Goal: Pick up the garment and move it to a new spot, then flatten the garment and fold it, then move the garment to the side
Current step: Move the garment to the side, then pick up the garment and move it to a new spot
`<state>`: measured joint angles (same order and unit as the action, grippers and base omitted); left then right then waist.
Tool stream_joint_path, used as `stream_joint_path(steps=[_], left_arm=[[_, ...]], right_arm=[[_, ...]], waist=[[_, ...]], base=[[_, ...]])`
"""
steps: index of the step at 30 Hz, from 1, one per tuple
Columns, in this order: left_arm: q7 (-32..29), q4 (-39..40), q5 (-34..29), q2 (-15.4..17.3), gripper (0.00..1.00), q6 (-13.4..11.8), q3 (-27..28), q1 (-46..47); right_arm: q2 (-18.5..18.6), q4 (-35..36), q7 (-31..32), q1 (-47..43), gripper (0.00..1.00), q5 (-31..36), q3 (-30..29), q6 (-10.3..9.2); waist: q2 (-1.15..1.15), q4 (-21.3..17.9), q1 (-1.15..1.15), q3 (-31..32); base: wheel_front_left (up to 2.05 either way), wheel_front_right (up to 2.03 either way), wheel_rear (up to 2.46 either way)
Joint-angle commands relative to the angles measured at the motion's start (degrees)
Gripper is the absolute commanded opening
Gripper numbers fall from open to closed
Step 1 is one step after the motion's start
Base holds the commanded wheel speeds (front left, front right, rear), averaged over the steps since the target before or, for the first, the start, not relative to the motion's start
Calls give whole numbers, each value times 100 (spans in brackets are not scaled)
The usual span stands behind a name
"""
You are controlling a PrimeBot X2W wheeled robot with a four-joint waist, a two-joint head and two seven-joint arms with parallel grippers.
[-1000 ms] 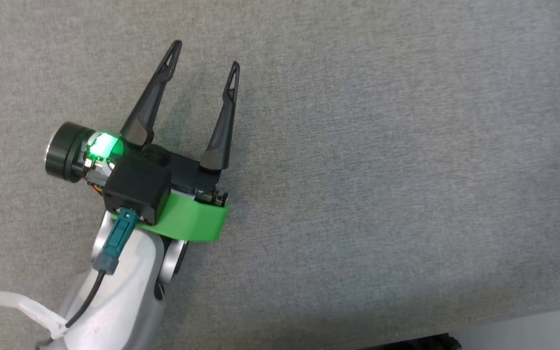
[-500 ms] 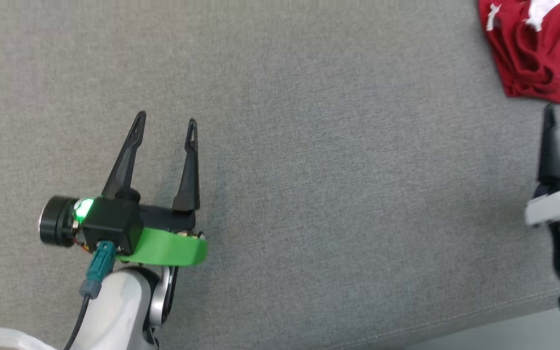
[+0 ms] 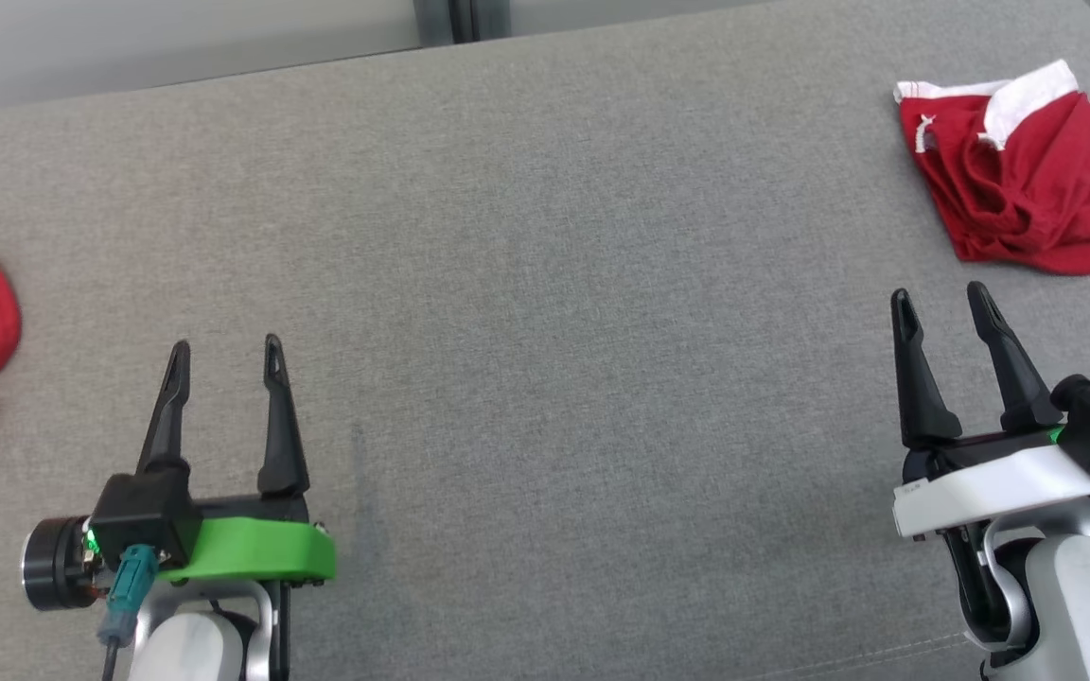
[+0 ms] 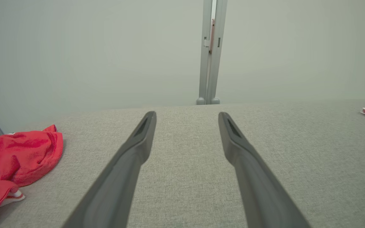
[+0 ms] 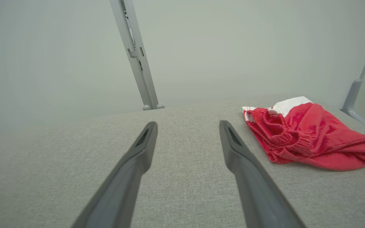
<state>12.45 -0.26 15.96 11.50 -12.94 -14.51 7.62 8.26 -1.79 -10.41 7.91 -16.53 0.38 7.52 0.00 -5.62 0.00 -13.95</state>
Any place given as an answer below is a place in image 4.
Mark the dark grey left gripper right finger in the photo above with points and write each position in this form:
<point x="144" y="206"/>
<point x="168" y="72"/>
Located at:
<point x="255" y="183"/>

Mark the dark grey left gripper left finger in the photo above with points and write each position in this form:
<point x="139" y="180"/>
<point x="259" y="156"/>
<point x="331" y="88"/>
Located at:
<point x="122" y="177"/>

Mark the red Bulls 23 jersey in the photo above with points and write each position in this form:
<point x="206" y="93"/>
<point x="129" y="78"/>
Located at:
<point x="14" y="158"/>

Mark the grey partition frame post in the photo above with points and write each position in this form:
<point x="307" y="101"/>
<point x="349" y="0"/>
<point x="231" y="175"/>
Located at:
<point x="206" y="63"/>

